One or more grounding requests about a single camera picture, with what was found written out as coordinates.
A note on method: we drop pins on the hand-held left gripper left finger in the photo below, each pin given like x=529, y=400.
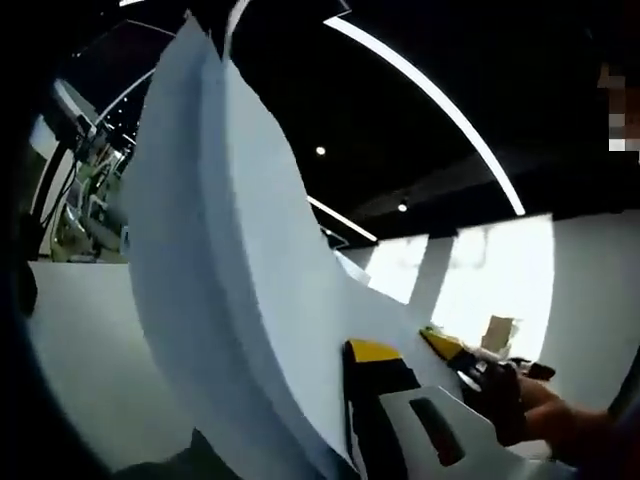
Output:
x=200, y=465

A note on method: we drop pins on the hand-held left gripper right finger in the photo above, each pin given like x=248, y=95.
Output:
x=390, y=425

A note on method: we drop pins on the stack of white printing papers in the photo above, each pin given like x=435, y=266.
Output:
x=225, y=225

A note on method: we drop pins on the person's right hand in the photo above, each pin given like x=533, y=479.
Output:
x=540, y=415

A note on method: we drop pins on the brown cardboard box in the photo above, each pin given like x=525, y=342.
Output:
x=500, y=332

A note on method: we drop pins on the bright window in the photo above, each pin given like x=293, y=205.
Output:
x=490, y=280

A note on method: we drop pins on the white whiteboard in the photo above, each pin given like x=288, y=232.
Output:
x=352, y=270

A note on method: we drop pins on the black monitor stand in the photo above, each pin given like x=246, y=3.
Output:
x=27, y=280

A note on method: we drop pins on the straight ceiling light strip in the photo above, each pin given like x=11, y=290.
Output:
x=440, y=90

